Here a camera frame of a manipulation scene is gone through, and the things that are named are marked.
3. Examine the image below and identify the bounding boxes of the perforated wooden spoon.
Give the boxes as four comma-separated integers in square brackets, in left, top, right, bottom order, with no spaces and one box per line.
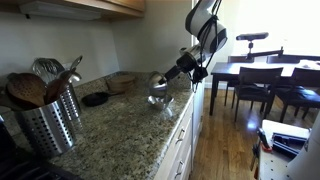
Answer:
[5,72,48,108]

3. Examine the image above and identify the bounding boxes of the metal drawer handle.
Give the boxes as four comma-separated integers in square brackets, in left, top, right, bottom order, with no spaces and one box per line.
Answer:
[174,160,185,180]
[175,128,186,145]

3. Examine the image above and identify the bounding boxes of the perforated steel utensil holder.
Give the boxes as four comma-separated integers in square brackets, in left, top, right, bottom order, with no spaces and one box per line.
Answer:
[13,98,78,158]
[59,82,83,122]

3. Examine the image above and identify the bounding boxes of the wooden upper cabinet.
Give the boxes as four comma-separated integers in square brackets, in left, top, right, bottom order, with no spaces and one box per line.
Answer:
[0,0,146,19]

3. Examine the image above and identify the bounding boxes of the wire whisk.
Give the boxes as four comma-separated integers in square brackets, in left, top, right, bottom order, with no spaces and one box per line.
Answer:
[31,57,66,84]

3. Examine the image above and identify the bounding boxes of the dark dining table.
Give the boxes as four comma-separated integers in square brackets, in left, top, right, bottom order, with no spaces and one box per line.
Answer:
[209,59,320,117]

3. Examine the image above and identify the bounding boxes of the white wall outlet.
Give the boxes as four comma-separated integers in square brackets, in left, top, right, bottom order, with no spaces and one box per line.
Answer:
[61,62,73,72]

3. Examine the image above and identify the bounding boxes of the wooden cabinet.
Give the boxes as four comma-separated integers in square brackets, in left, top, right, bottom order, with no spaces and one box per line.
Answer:
[0,0,146,19]
[153,94,196,180]

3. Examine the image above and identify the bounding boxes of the black tool case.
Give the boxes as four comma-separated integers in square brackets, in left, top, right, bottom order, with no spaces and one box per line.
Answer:
[270,132,310,158]

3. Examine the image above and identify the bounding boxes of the small steel bowl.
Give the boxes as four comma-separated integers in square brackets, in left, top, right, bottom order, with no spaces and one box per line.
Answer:
[147,70,169,99]

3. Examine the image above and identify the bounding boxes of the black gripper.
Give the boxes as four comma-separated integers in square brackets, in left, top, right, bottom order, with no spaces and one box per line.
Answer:
[157,54,197,87]

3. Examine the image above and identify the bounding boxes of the under-cabinet light fixture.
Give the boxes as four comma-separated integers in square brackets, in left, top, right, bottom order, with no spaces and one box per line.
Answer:
[18,0,103,22]

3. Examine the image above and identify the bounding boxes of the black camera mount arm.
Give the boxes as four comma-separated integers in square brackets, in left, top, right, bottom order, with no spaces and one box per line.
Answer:
[244,40,320,65]

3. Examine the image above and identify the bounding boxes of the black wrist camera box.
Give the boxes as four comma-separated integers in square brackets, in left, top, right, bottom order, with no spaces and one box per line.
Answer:
[191,65,210,85]

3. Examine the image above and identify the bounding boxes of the red black bar clamp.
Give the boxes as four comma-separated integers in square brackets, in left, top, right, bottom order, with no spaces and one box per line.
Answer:
[249,127,274,179]

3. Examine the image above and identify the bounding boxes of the white tall cabinet panel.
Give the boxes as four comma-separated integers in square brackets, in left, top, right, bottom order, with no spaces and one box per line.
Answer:
[190,0,210,138]

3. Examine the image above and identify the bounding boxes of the wooden lower cabinet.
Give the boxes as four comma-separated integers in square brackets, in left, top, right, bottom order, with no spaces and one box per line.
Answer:
[153,94,196,180]

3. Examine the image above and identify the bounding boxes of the black stereo camera bar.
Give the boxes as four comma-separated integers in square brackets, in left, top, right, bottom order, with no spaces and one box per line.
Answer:
[235,31,270,42]

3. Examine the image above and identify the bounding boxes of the wooden spatula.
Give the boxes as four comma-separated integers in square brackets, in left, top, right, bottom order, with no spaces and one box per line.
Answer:
[0,84,23,112]

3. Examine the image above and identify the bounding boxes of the metal ladle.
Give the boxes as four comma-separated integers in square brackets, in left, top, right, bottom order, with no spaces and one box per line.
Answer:
[67,54,84,84]

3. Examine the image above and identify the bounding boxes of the dark wooden dining chair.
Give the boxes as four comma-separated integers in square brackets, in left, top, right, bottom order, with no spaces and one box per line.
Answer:
[265,54,302,65]
[274,67,320,123]
[223,55,255,107]
[232,66,285,123]

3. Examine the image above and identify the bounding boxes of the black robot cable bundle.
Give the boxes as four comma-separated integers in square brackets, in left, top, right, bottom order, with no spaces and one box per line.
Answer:
[190,0,224,93]

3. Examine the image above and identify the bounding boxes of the dark wooden spoon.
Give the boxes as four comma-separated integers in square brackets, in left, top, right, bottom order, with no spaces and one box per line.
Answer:
[44,69,73,105]

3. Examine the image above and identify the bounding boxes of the perforated workbench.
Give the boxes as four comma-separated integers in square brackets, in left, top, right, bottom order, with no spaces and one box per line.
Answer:
[257,143,303,180]

